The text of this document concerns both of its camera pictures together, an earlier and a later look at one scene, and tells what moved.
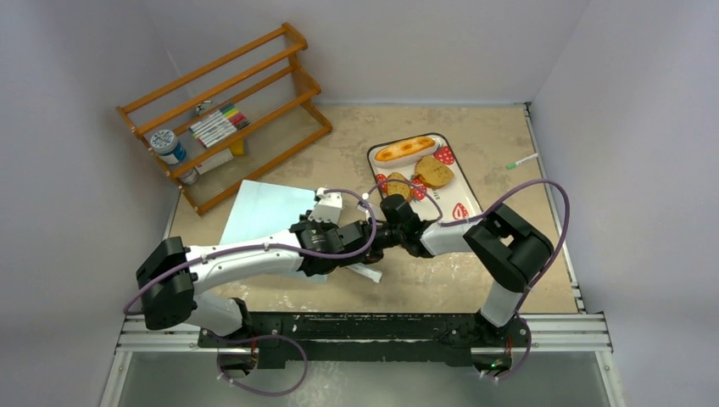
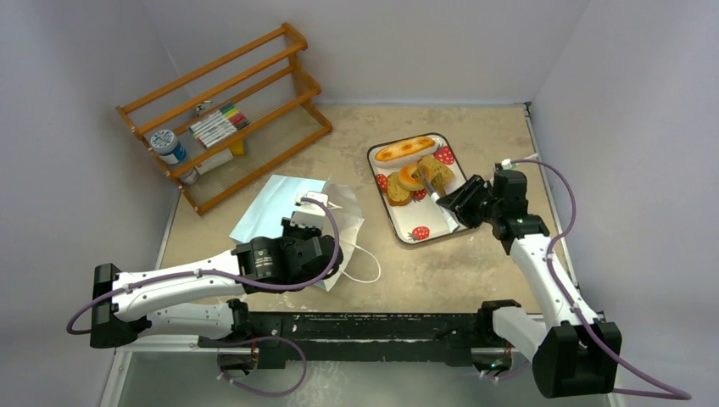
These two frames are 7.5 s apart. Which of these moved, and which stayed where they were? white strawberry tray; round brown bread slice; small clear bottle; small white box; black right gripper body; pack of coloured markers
Moved: black right gripper body; round brown bread slice
Stayed: white strawberry tray; pack of coloured markers; small white box; small clear bottle
